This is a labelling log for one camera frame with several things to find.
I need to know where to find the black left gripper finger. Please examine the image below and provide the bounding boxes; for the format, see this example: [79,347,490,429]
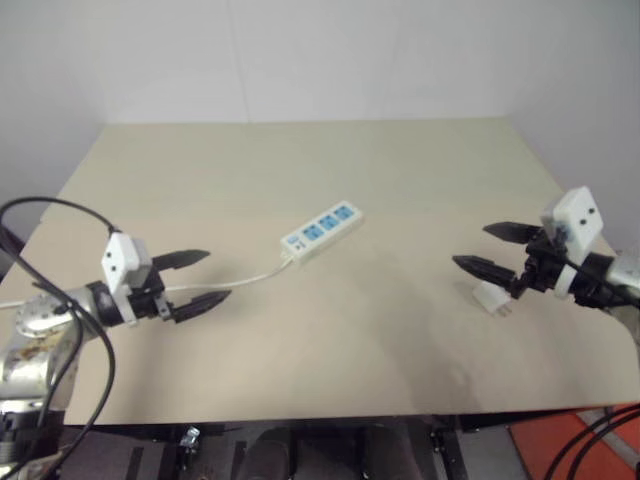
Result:
[171,289,234,325]
[151,248,212,274]

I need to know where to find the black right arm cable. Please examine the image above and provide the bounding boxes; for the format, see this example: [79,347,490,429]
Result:
[562,414,640,480]
[544,402,640,480]

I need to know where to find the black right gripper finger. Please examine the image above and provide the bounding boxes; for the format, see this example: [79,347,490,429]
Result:
[482,221,545,246]
[451,255,515,291]

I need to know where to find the orange panel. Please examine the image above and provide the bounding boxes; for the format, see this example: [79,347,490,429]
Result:
[508,403,640,480]

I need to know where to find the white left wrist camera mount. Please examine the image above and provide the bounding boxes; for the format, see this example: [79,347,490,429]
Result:
[100,231,152,329]

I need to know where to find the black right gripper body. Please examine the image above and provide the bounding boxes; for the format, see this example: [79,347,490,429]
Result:
[509,228,572,301]

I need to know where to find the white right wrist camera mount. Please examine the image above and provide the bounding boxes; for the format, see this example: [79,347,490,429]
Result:
[539,185,604,301]

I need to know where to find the white blue power strip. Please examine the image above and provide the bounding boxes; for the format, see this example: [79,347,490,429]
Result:
[279,199,366,264]

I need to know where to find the beige table cover sheet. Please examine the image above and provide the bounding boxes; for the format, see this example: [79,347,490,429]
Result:
[0,115,637,429]

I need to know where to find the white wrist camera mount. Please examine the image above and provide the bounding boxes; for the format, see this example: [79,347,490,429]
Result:
[539,185,604,301]
[100,231,152,329]

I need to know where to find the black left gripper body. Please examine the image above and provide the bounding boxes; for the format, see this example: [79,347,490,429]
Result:
[126,268,177,325]

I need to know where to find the white plug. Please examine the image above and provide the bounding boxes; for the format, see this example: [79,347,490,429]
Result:
[471,281,515,320]

